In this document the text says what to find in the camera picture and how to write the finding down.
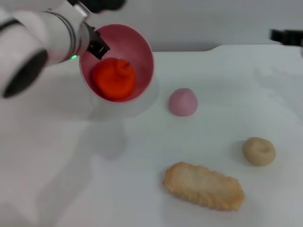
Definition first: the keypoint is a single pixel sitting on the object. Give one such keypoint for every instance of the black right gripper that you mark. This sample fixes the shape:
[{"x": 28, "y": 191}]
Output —
[{"x": 295, "y": 37}]

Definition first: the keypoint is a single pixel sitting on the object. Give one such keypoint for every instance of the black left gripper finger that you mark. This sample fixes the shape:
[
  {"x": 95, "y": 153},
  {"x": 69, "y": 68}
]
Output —
[{"x": 98, "y": 47}]

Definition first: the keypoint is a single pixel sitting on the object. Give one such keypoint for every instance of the orange toy fruit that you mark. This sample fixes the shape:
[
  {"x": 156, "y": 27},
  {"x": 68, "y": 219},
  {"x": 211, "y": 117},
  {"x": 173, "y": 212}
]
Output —
[{"x": 113, "y": 79}]

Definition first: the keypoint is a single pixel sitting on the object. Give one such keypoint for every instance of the pink plastic bowl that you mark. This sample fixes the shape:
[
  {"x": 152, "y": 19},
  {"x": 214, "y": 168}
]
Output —
[{"x": 139, "y": 54}]

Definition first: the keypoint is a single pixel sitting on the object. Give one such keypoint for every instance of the pink dome-shaped bun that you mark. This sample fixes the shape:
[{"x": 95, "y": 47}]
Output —
[{"x": 182, "y": 102}]

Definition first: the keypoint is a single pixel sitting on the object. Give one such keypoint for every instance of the beige round bun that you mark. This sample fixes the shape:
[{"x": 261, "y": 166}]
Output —
[{"x": 259, "y": 151}]

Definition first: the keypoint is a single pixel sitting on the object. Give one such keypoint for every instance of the fried breaded cutlet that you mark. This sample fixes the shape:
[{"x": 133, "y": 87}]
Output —
[{"x": 203, "y": 186}]

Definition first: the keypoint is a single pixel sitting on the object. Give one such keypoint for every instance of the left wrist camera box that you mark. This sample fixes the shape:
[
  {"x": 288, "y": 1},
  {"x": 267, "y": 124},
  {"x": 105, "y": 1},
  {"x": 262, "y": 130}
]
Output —
[{"x": 104, "y": 4}]

